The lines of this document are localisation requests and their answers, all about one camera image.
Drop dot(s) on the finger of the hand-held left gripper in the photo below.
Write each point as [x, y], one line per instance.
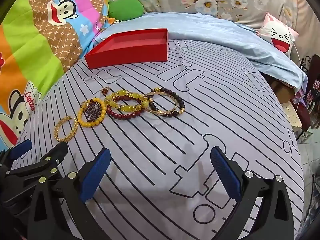
[56, 153]
[22, 147]

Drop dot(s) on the colourful cartoon monkey blanket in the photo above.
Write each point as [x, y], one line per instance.
[37, 42]

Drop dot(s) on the cardboard box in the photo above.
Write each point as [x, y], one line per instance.
[282, 91]

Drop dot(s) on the light blue blanket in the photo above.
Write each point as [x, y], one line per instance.
[212, 30]

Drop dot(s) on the red jewelry box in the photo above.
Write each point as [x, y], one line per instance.
[125, 55]

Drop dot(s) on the pink cat face pillow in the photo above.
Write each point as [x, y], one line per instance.
[277, 37]

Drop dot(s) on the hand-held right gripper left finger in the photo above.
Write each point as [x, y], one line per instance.
[96, 175]

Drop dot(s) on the gold bangle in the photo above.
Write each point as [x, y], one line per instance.
[160, 114]

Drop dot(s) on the grey striped bed sheet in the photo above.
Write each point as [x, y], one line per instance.
[175, 130]

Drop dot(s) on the green pillow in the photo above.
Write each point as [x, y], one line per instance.
[125, 8]

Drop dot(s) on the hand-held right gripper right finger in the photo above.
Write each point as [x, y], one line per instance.
[225, 175]

